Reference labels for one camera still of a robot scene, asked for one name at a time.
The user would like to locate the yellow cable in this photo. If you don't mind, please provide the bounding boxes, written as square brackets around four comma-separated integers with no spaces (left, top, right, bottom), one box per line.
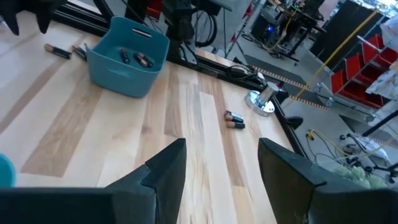
[294,11,386,162]

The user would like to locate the green succulent in patterned pot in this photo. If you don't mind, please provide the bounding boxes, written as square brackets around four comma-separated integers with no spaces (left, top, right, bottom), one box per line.
[331,164,391,190]

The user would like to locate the black wheeled stand base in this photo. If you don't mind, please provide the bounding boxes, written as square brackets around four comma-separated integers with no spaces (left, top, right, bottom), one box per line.
[338,130,398,175]

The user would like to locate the black computer box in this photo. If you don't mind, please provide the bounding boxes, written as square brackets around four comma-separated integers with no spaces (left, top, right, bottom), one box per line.
[250,14,278,44]

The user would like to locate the silver black Energizer battery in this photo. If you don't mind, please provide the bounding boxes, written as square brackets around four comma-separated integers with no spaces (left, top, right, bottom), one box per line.
[224,110,244,119]

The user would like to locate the black power adapter with cable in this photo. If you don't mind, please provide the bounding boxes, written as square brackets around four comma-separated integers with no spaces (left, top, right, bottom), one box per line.
[226,63,266,81]

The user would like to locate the wire cart with red bins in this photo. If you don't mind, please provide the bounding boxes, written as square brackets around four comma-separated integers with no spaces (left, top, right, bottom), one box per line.
[313,32,398,123]

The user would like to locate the red storage bin shelf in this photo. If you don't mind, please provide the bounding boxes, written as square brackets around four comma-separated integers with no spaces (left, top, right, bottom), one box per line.
[146,0,164,20]

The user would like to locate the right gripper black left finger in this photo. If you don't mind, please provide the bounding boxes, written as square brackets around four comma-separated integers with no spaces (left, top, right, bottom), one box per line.
[0,138,187,224]

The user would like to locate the black mat with orange stripes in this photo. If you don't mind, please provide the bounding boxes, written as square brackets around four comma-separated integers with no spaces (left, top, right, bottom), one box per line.
[243,54,330,112]

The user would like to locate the black coiled cable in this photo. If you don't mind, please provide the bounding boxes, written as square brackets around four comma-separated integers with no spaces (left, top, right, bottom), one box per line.
[190,11,219,49]

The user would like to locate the black partition panel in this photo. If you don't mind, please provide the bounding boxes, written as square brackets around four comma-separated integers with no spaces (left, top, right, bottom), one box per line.
[310,0,389,63]

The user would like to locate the blue-teal plastic bin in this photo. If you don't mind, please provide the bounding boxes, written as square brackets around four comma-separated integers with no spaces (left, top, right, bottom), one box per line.
[85,16,171,99]

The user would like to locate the chrome cylinder on round base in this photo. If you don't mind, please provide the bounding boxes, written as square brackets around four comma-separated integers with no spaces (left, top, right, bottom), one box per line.
[244,82,280,118]

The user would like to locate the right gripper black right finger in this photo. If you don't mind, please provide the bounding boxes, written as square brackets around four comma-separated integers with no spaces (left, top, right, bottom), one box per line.
[257,138,398,224]

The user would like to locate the colourful patterned cloth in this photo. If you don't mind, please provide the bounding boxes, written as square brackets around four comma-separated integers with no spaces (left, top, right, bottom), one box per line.
[365,15,398,101]

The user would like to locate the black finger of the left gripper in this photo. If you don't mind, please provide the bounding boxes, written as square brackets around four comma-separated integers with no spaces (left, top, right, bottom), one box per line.
[0,0,25,36]
[30,0,67,34]

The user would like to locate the green-teal plastic bin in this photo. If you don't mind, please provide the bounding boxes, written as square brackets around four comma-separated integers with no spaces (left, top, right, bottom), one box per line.
[0,153,17,189]

